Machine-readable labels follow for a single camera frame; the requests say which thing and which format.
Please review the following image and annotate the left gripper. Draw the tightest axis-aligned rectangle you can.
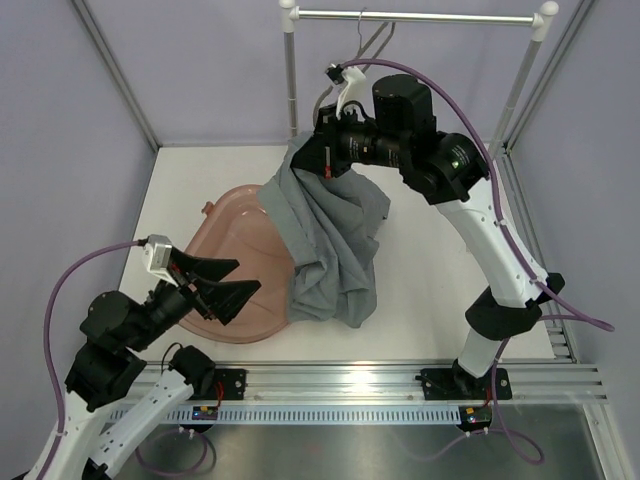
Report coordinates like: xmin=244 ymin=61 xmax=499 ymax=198
xmin=128 ymin=246 xmax=261 ymax=352

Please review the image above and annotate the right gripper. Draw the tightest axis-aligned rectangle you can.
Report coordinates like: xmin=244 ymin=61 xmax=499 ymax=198
xmin=291 ymin=103 xmax=409 ymax=180

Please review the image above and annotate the grey shirt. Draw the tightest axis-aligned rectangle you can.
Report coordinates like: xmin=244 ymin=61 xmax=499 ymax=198
xmin=257 ymin=132 xmax=391 ymax=329

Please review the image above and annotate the hanger with metal hook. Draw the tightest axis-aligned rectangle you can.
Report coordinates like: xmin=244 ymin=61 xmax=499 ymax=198
xmin=312 ymin=21 xmax=396 ymax=121

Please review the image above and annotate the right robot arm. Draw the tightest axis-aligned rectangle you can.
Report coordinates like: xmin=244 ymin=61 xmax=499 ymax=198
xmin=292 ymin=67 xmax=565 ymax=399

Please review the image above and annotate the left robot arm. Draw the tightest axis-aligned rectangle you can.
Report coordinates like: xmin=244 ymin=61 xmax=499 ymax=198
xmin=23 ymin=235 xmax=261 ymax=479

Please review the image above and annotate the pink plastic basin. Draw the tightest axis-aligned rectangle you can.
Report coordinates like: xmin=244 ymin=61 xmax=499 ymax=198
xmin=177 ymin=183 xmax=296 ymax=346

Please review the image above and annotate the clothes rack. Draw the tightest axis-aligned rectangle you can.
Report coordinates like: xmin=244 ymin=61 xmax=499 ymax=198
xmin=279 ymin=1 xmax=560 ymax=155

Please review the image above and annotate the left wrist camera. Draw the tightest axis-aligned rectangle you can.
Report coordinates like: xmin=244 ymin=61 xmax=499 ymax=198
xmin=142 ymin=234 xmax=175 ymax=285

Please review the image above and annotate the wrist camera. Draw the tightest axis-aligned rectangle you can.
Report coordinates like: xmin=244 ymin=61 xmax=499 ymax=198
xmin=326 ymin=65 xmax=366 ymax=119
xmin=142 ymin=234 xmax=175 ymax=285

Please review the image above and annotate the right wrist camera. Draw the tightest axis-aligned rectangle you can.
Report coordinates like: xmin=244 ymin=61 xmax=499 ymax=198
xmin=326 ymin=65 xmax=366 ymax=119

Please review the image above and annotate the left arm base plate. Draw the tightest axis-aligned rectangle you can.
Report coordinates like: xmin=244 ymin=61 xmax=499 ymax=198
xmin=190 ymin=368 xmax=247 ymax=401

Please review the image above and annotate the white slotted cable duct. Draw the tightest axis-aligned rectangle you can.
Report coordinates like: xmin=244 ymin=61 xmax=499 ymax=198
xmin=160 ymin=404 xmax=461 ymax=425

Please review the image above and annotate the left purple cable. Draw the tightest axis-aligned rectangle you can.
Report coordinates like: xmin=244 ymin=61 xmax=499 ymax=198
xmin=29 ymin=239 xmax=219 ymax=476

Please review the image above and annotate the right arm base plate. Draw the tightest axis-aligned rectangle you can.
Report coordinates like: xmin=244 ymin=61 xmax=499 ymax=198
xmin=415 ymin=364 xmax=513 ymax=401

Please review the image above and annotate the aluminium mounting rail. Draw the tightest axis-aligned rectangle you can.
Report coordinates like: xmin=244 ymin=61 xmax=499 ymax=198
xmin=114 ymin=363 xmax=609 ymax=407

